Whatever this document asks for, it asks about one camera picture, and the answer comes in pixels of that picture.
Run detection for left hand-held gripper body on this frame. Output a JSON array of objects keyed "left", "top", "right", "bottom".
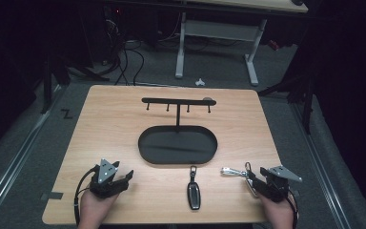
[{"left": 89, "top": 157, "right": 124, "bottom": 200}]

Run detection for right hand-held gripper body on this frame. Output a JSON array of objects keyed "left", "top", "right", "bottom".
[{"left": 259, "top": 164, "right": 303, "bottom": 203}]

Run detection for silver keys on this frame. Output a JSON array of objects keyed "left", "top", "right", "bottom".
[{"left": 220, "top": 161, "right": 259, "bottom": 198}]

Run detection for black key rack with tray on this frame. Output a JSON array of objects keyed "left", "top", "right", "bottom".
[{"left": 137, "top": 96, "right": 219, "bottom": 166}]

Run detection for black car key fob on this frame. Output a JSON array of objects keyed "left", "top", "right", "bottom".
[{"left": 187, "top": 165, "right": 202, "bottom": 211}]

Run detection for person's left hand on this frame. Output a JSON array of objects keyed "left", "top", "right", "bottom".
[{"left": 77, "top": 189, "right": 120, "bottom": 229}]

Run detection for person's right hand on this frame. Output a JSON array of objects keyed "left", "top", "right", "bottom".
[{"left": 257, "top": 190, "right": 296, "bottom": 229}]

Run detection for black metal stand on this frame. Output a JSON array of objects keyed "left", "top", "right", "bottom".
[
  {"left": 257, "top": 61, "right": 316, "bottom": 135},
  {"left": 40, "top": 52, "right": 111, "bottom": 115}
]

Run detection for small red object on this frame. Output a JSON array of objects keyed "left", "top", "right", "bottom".
[{"left": 268, "top": 39, "right": 281, "bottom": 52}]

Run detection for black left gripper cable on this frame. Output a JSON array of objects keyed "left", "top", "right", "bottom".
[{"left": 73, "top": 166, "right": 98, "bottom": 227}]

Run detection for metal floor rail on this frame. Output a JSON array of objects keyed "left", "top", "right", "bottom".
[
  {"left": 0, "top": 85, "right": 65, "bottom": 221},
  {"left": 289, "top": 102, "right": 353, "bottom": 229}
]

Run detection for black floor cables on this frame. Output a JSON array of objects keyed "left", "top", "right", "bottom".
[{"left": 103, "top": 6, "right": 146, "bottom": 87}]

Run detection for white desk frame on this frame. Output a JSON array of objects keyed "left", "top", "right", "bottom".
[{"left": 173, "top": 0, "right": 309, "bottom": 88}]

